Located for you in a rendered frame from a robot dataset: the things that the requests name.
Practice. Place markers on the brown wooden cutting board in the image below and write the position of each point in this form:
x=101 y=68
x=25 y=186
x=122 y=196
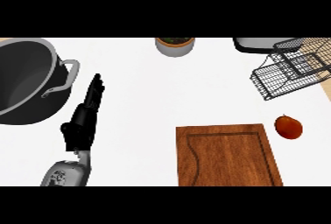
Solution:
x=229 y=156

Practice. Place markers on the grey plant pot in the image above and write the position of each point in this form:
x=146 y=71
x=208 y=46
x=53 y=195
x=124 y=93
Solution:
x=175 y=48

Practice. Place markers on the red-orange bell pepper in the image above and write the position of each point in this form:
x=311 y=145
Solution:
x=289 y=127

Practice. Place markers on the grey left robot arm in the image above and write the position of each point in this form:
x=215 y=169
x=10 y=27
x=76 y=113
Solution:
x=69 y=172

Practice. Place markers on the large black cooking pot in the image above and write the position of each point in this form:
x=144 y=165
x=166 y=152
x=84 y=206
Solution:
x=26 y=81

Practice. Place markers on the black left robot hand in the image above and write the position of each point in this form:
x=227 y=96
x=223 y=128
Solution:
x=82 y=122

